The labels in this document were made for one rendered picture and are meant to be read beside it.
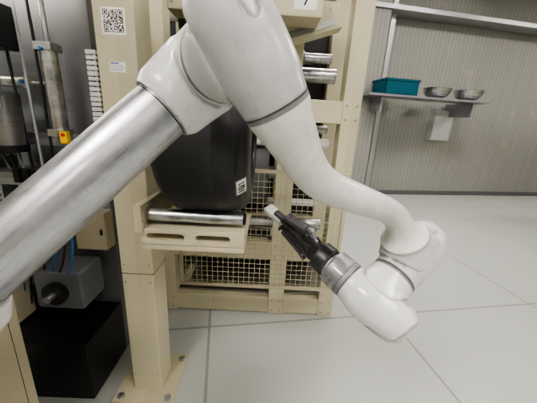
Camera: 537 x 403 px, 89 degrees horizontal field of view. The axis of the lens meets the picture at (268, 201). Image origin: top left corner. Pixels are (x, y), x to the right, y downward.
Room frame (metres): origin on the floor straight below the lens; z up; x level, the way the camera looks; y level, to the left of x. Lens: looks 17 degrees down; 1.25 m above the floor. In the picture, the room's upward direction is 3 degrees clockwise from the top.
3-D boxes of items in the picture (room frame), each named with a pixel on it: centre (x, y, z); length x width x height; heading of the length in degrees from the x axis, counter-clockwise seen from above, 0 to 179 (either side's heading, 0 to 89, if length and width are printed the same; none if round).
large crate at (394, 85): (4.55, -1.83, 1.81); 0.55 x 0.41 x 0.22; 100
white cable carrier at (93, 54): (1.00, 0.60, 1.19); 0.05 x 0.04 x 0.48; 1
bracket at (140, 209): (1.05, 0.44, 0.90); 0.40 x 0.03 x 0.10; 1
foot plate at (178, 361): (1.03, 0.51, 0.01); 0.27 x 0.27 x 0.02; 1
